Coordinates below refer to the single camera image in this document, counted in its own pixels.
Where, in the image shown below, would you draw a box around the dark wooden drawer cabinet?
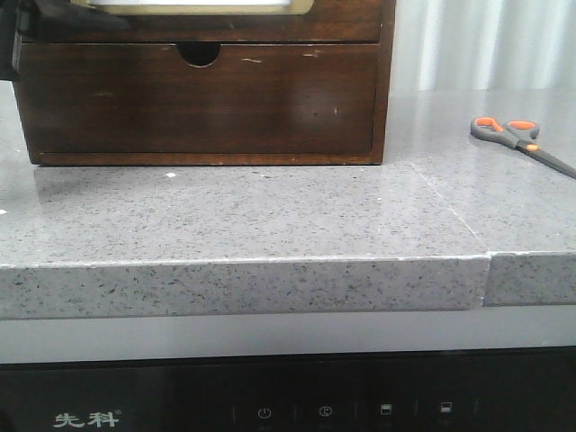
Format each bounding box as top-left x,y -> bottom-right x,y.
10,1 -> 396,166

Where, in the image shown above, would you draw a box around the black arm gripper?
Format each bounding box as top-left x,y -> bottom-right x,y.
1,1 -> 126,82

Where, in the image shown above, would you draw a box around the grey orange scissors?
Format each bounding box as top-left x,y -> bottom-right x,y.
470,117 -> 575,178

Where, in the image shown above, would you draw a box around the black appliance control panel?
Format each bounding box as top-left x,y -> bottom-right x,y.
1,347 -> 575,431

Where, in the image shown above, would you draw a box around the white curtain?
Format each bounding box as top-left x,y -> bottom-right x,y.
391,1 -> 575,94

